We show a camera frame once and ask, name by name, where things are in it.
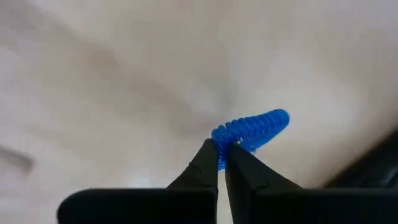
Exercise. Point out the black aluminium table frame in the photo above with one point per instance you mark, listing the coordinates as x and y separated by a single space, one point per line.
376 168

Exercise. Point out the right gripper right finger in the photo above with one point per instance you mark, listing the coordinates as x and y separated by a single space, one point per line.
280 205

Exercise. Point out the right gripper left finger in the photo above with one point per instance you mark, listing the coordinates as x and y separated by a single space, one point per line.
186 205

